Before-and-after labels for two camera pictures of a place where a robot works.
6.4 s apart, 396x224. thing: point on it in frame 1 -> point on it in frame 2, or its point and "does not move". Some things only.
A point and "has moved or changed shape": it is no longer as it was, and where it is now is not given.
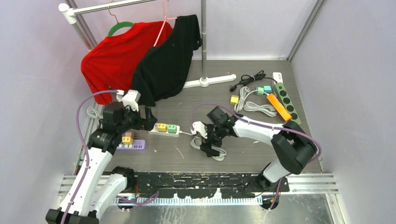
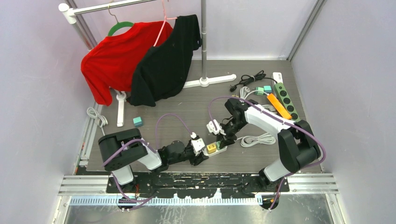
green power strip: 285,99 does not move
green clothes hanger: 119,24 does not move
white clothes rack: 67,13 does not move
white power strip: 277,76 does not move
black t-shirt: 161,72 does not move
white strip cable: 221,158 -> 266,138
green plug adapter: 259,91 does not move
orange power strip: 286,115 does not move
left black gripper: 146,123 -> 195,159
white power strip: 155,130 has moved or changed shape
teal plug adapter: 267,89 does not move
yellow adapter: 162,127 has moved or changed shape
